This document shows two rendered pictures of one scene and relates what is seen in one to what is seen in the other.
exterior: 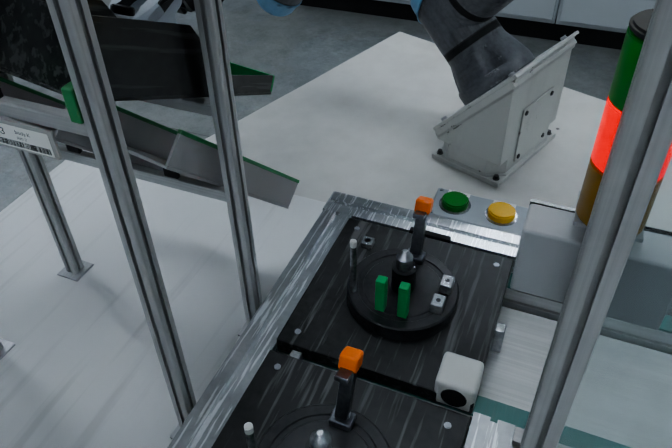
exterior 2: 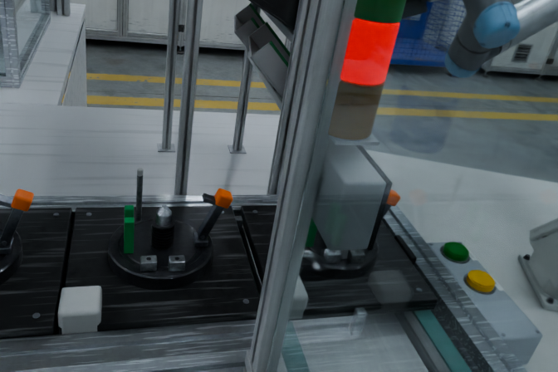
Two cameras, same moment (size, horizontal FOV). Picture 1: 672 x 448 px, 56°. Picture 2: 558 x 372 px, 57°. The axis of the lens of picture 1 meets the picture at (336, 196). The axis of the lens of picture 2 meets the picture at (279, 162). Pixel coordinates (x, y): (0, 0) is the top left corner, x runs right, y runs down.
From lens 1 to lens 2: 51 cm
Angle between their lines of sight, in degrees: 41
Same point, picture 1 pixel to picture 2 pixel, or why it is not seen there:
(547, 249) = not seen: hidden behind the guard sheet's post
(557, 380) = (270, 260)
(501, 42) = not seen: outside the picture
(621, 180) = (308, 49)
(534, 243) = not seen: hidden behind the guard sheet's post
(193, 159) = (272, 67)
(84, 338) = (198, 170)
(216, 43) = not seen: outside the picture
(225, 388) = (193, 203)
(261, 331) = (244, 203)
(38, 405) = (148, 173)
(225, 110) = (296, 40)
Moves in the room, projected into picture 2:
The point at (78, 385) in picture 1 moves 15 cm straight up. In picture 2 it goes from (170, 181) to (174, 116)
